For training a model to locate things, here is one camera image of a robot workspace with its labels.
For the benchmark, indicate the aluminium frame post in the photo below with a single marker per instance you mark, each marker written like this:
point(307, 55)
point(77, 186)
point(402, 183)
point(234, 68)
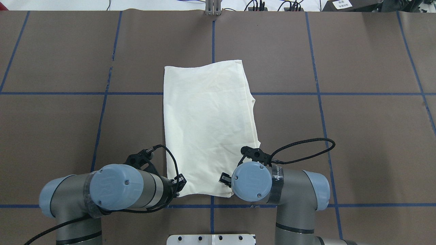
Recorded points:
point(213, 7)

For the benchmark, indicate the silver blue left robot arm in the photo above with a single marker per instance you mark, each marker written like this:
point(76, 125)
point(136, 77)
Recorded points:
point(78, 202)

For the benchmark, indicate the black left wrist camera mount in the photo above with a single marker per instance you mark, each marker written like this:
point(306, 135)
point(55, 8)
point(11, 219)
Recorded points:
point(142, 161)

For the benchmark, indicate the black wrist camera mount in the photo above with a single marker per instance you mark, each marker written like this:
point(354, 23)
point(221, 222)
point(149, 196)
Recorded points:
point(256, 155)
point(142, 161)

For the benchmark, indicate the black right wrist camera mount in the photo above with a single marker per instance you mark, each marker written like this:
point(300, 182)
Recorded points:
point(256, 155)

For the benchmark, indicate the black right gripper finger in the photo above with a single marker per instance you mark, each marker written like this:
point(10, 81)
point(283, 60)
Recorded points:
point(225, 179)

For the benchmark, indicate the cream long sleeve cat shirt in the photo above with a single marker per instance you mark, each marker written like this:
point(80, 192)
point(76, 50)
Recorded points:
point(208, 114)

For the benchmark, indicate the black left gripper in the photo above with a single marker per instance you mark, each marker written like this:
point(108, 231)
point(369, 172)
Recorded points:
point(171, 186)

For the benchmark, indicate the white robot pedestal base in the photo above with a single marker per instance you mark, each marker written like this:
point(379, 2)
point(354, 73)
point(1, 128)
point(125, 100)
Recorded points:
point(212, 239)

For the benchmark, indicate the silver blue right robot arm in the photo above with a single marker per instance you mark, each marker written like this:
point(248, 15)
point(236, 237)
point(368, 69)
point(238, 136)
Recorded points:
point(297, 194)

